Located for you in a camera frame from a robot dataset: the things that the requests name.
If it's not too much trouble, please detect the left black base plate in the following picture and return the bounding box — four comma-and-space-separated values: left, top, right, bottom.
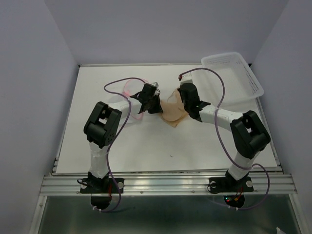
80, 178, 124, 195

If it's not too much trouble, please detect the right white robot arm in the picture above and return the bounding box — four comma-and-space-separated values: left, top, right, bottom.
178, 83, 271, 190

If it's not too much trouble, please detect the white mesh laundry bag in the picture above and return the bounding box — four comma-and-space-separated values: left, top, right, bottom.
117, 78, 152, 120

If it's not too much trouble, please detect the purple cable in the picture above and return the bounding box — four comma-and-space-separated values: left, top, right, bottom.
93, 77, 147, 213
179, 68, 270, 212

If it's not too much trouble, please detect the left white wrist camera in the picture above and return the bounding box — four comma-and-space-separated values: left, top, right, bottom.
151, 82, 159, 88

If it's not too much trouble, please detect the white plastic basket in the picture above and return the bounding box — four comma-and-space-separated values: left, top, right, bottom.
201, 52, 264, 106

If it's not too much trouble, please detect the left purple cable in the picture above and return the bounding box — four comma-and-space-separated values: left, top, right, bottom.
93, 77, 147, 213

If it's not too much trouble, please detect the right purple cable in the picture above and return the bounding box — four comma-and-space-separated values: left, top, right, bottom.
179, 68, 270, 212

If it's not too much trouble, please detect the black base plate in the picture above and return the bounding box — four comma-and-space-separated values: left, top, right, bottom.
208, 176, 254, 194
80, 178, 124, 195

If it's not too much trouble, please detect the aluminium mounting rail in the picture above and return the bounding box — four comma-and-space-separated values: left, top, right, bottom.
39, 169, 297, 196

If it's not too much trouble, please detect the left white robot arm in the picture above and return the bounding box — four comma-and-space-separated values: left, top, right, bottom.
83, 82, 163, 192

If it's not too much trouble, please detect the beige bra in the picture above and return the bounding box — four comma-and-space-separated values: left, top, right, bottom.
160, 89, 188, 128

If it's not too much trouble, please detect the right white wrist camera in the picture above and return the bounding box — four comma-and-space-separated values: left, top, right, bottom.
178, 73, 193, 86

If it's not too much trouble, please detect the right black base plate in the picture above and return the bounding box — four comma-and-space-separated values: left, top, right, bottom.
208, 176, 254, 194

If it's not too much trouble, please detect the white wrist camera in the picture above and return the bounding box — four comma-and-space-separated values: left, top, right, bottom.
151, 82, 159, 88
178, 73, 193, 86

